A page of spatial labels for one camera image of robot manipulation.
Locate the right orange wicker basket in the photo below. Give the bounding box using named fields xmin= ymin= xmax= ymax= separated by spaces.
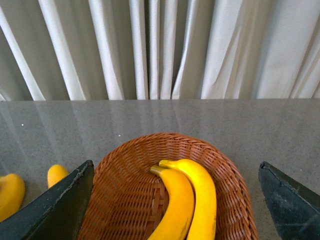
xmin=78 ymin=132 xmax=259 ymax=240

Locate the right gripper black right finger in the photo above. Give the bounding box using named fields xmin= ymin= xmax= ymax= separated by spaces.
xmin=258 ymin=161 xmax=320 ymax=240

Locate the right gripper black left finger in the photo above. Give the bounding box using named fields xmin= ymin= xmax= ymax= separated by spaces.
xmin=0 ymin=160 xmax=95 ymax=240

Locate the white pleated curtain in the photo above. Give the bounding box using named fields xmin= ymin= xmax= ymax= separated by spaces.
xmin=0 ymin=0 xmax=320 ymax=101

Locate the yellow banana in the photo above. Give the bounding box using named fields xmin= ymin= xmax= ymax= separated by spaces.
xmin=149 ymin=165 xmax=195 ymax=240
xmin=0 ymin=173 xmax=26 ymax=222
xmin=47 ymin=164 xmax=69 ymax=188
xmin=159 ymin=159 xmax=217 ymax=240

